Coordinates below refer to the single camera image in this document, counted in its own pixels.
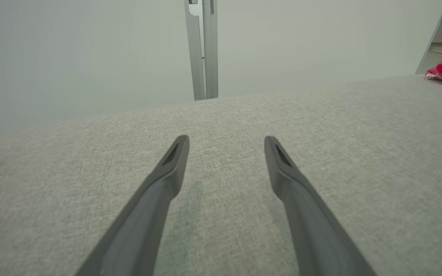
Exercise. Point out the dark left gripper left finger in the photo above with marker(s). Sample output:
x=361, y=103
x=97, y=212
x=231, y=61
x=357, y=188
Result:
x=144, y=214

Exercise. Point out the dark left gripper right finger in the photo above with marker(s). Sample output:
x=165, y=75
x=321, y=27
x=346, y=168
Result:
x=309, y=222

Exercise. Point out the grey fabric sofa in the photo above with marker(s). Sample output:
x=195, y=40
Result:
x=225, y=126

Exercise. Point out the grey partition post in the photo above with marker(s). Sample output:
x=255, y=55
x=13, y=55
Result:
x=205, y=50

